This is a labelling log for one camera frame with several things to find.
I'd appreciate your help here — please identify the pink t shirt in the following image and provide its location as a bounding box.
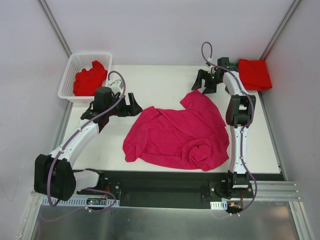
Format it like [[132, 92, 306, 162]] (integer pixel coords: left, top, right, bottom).
[[122, 90, 230, 171]]

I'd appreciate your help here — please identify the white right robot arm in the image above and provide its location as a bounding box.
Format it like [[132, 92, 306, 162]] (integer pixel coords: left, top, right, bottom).
[[191, 57, 256, 198]]

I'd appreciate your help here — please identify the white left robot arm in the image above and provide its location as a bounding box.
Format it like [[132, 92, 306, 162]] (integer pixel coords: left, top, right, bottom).
[[33, 87, 143, 201]]

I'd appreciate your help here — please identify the folded green t shirt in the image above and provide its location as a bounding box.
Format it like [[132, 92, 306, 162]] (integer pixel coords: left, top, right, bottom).
[[223, 65, 241, 95]]

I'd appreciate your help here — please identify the red t shirt in basket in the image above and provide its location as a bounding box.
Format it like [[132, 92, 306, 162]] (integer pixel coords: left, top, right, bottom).
[[73, 60, 108, 97]]

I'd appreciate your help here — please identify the white perforated plastic basket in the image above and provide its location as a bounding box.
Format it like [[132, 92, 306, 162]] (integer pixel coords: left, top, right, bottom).
[[57, 51, 113, 104]]

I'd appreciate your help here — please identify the folded red t shirt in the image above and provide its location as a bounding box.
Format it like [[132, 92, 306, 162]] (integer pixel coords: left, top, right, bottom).
[[238, 58, 273, 92]]

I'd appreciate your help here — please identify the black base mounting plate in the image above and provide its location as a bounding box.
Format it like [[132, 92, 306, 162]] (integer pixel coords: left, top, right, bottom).
[[72, 169, 255, 210]]

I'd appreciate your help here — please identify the left white cable duct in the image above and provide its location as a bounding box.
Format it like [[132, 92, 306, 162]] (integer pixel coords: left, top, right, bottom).
[[41, 196, 120, 207]]

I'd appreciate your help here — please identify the white cable duct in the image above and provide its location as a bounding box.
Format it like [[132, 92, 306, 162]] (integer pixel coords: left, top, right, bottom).
[[41, 196, 120, 207], [210, 201, 228, 211]]

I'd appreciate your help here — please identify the left aluminium frame post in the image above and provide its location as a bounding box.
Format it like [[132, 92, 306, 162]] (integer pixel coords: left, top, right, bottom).
[[37, 0, 72, 58]]

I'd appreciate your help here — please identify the right aluminium rail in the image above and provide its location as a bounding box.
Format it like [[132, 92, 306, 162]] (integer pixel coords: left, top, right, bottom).
[[255, 181, 302, 202]]

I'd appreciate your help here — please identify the right white cable duct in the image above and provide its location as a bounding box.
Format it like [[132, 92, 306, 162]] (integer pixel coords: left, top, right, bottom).
[[210, 201, 228, 211]]

